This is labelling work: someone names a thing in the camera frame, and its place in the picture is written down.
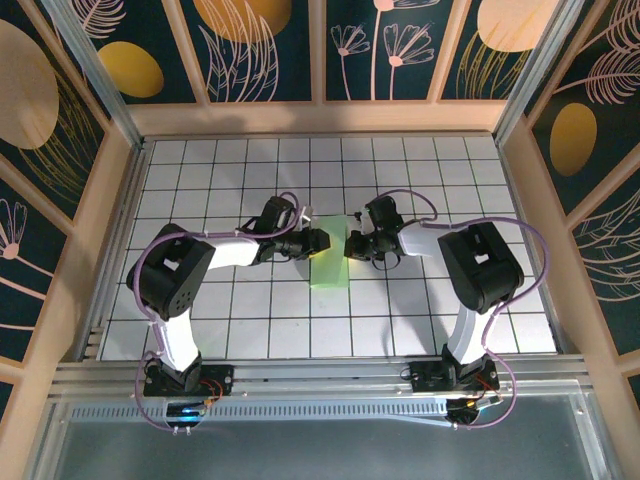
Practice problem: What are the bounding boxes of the slotted grey cable duct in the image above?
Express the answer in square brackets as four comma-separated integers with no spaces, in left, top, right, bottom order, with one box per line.
[69,399,451,425]

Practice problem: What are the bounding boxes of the grey frosted panel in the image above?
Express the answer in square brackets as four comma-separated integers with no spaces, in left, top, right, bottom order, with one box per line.
[29,394,616,480]

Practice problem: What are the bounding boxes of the aluminium corner post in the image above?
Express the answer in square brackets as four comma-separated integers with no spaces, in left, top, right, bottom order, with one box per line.
[42,0,147,151]
[492,0,586,146]

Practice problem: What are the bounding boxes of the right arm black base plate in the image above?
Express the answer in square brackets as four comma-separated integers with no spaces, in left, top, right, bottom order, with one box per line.
[408,358,501,394]

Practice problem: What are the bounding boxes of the long aluminium base rail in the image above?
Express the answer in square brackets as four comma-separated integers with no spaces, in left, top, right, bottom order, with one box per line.
[49,355,591,401]

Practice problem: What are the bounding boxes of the light green cloth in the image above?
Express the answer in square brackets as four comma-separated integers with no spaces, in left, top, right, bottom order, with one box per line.
[308,214,351,290]

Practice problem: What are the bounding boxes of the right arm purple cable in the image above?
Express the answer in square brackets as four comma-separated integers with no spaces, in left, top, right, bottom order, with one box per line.
[377,188,551,431]

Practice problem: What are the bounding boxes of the white grid table mat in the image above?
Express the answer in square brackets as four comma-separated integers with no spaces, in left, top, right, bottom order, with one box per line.
[98,137,559,361]

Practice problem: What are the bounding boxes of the aluminium side rail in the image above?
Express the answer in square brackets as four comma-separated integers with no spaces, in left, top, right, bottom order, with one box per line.
[494,137,572,355]
[79,142,151,361]

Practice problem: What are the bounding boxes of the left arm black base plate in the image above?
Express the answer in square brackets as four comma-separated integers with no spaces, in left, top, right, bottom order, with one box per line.
[143,363,236,398]

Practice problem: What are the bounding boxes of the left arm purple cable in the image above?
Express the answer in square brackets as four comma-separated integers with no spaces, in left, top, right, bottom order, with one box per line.
[127,191,309,434]

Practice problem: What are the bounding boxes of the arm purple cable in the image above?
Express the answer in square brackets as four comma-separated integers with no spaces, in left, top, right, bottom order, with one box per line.
[377,188,551,431]
[127,191,309,434]

